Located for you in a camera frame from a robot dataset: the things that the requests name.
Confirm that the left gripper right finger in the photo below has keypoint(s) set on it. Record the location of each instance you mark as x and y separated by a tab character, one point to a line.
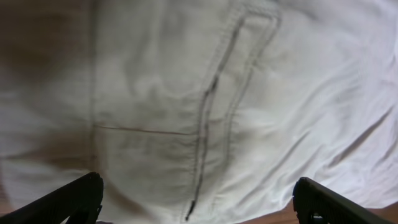
316	204

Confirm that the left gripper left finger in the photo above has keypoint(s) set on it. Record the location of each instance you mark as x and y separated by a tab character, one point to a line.
78	202

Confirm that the beige cotton shorts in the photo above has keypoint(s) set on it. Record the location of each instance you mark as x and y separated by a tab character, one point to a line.
199	111

